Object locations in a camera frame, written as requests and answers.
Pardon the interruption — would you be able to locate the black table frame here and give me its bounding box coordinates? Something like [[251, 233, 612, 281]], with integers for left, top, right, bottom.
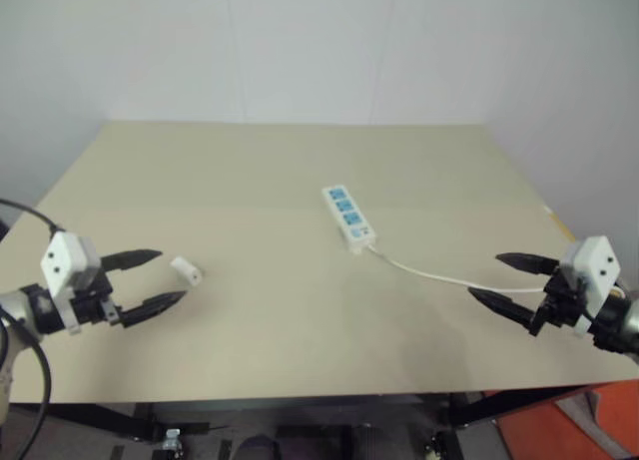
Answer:
[[9, 385, 595, 446]]

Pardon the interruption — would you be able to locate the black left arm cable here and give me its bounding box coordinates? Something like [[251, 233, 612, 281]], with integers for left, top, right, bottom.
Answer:
[[0, 199, 65, 460]]

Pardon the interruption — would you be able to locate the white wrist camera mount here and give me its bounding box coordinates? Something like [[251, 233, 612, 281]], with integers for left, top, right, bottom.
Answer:
[[40, 231, 103, 336], [557, 234, 622, 336]]

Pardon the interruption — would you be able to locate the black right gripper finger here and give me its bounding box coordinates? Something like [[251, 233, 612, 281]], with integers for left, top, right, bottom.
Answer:
[[494, 251, 561, 277], [466, 286, 545, 331]]

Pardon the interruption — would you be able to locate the orange box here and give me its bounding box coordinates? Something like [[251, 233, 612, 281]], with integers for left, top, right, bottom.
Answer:
[[481, 379, 639, 460]]

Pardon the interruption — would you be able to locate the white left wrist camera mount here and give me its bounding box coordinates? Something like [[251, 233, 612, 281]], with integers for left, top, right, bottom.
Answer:
[[40, 231, 103, 336]]

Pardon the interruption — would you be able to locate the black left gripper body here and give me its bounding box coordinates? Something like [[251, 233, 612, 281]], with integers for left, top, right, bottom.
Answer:
[[69, 269, 124, 327]]

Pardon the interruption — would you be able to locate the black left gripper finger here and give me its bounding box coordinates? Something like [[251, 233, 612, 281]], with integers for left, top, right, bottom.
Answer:
[[99, 248, 164, 272], [118, 289, 189, 329]]

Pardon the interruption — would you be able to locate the white power cable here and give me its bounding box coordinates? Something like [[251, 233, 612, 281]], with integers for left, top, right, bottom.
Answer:
[[367, 244, 549, 294]]

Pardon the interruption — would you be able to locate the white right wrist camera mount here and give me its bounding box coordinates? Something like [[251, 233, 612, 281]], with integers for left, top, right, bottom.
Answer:
[[557, 234, 622, 336]]

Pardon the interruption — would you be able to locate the dark rounded shape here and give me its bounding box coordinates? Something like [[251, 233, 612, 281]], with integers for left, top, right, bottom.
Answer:
[[233, 433, 283, 460]]

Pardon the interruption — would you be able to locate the white power strip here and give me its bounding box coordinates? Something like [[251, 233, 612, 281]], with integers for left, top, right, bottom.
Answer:
[[320, 184, 376, 256]]

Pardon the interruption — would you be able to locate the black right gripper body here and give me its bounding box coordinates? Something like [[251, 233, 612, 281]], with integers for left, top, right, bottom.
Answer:
[[529, 267, 588, 337]]

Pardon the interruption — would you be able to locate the white plug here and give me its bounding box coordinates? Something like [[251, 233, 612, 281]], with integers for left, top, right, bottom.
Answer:
[[170, 256, 204, 287]]

